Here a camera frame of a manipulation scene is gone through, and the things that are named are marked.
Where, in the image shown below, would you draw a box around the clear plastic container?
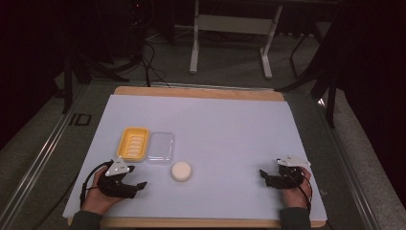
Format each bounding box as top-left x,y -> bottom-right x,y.
146,130 -> 176,166

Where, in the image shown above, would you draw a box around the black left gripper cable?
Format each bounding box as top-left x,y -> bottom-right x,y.
79,160 -> 113,209

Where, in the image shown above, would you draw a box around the yellow soap dish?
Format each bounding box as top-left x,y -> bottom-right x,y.
116,126 -> 150,163

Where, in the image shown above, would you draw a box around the wooden table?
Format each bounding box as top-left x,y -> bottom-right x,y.
66,85 -> 327,229

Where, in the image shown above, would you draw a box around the person's left hand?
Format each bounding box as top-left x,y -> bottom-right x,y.
80,166 -> 126,216

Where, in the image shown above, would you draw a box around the metal floor rail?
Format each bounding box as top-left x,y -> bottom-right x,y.
315,98 -> 381,230
0,83 -> 91,230

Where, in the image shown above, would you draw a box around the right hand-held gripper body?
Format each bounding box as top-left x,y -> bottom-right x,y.
270,154 -> 311,190

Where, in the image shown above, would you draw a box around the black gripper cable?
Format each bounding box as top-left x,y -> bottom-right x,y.
79,160 -> 113,209
286,172 -> 314,214

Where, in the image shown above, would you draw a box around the black floor cables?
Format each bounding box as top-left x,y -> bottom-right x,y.
139,39 -> 171,88

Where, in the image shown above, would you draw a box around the round white soap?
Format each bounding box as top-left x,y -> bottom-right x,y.
170,160 -> 193,183

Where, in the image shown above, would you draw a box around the white table sheet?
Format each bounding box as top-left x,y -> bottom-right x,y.
62,93 -> 328,222

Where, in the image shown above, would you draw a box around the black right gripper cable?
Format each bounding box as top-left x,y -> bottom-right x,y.
286,172 -> 314,214

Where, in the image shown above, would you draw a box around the black chair leg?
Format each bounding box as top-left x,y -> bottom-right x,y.
289,32 -> 321,80

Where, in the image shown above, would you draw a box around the person's right hand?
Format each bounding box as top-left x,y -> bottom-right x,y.
281,167 -> 312,210

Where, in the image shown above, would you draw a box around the white metal desk frame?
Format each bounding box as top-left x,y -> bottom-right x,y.
189,0 -> 283,81

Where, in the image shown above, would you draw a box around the black metal stand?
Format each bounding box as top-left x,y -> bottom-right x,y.
275,28 -> 340,129
61,47 -> 131,115

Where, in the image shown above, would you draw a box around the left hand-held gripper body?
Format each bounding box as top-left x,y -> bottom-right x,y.
96,155 -> 138,199

